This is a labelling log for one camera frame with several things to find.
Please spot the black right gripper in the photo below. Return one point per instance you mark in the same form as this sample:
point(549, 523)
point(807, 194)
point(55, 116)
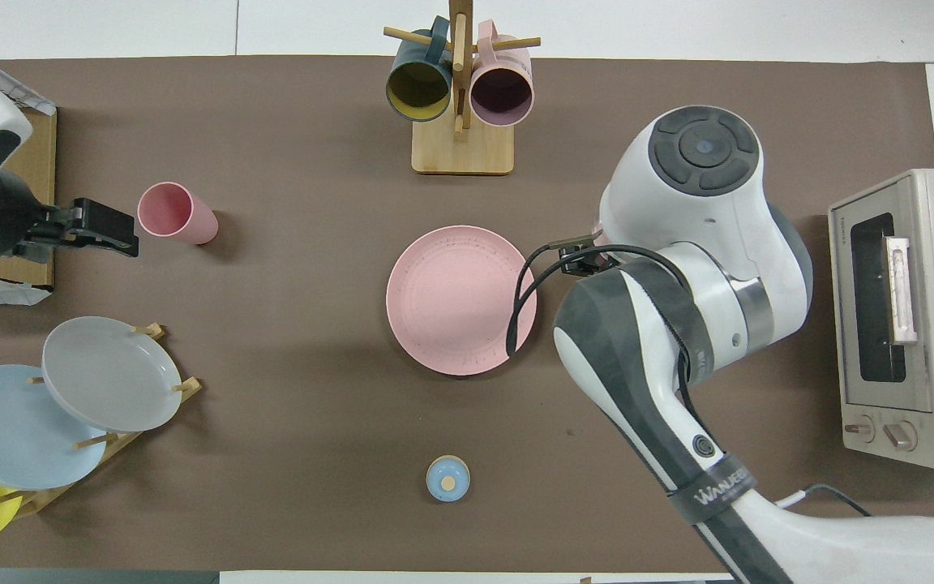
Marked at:
point(589, 261)

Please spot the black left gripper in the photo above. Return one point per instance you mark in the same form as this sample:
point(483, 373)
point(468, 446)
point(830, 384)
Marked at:
point(70, 227)

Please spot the pink cup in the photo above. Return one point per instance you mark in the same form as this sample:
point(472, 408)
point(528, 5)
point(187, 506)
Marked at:
point(175, 212)

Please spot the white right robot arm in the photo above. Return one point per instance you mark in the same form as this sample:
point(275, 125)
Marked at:
point(702, 243)

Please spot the pink plate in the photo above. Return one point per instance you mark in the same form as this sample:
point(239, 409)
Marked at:
point(451, 300)

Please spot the grey plate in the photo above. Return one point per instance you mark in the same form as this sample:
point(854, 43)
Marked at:
point(110, 373)

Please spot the wooden mug tree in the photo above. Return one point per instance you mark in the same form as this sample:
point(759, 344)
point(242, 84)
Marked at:
point(463, 150)

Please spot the pale pink mug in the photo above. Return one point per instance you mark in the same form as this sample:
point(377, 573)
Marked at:
point(502, 93)

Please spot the brown table mat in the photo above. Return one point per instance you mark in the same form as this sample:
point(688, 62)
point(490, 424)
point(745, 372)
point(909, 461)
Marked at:
point(297, 203)

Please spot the wooden plate rack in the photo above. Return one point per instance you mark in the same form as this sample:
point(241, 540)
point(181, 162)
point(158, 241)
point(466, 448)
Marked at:
point(122, 442)

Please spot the dark teal mug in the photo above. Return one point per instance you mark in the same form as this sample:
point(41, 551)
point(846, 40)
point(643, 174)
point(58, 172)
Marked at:
point(418, 85)

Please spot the light blue plate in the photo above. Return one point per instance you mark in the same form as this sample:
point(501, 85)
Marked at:
point(13, 430)

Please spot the small blue call bell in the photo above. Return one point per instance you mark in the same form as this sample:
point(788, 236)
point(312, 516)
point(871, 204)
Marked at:
point(447, 478)

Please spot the white toaster oven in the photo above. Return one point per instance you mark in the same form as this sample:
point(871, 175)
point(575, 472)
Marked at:
point(921, 316)

